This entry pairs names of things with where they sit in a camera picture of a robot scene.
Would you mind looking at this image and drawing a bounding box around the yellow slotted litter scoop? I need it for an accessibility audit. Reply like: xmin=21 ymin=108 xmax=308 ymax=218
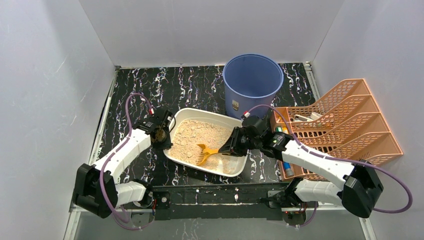
xmin=196 ymin=143 xmax=219 ymax=166

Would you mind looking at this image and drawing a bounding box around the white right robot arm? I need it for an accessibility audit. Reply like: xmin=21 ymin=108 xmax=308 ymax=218
xmin=218 ymin=115 xmax=384 ymax=218

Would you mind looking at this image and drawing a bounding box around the white plastic litter box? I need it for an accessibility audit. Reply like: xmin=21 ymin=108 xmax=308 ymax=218
xmin=163 ymin=108 xmax=247 ymax=178

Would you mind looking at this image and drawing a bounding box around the orange plastic file organizer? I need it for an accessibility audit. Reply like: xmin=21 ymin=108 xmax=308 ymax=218
xmin=269 ymin=78 xmax=403 ymax=166

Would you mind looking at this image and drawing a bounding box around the blue capped small bottle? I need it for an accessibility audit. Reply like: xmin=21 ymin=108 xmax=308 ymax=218
xmin=282 ymin=161 xmax=294 ymax=178

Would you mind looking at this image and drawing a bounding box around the blue plastic bucket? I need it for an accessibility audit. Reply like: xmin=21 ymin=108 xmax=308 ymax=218
xmin=222 ymin=53 xmax=284 ymax=119

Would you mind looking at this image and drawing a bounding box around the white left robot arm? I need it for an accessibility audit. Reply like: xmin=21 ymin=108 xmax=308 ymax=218
xmin=71 ymin=109 xmax=176 ymax=219

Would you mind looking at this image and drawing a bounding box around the green yellow small container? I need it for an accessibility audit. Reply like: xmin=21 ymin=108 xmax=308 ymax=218
xmin=275 ymin=126 xmax=289 ymax=134

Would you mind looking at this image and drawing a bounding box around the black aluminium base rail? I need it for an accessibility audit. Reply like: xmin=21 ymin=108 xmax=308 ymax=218
xmin=69 ymin=182 xmax=369 ymax=229

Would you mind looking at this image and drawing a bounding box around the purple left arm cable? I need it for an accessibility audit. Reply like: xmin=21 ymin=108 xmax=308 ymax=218
xmin=99 ymin=93 xmax=156 ymax=232

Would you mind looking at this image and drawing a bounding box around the beige cat litter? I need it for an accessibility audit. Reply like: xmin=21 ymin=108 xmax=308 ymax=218
xmin=164 ymin=119 xmax=247 ymax=177

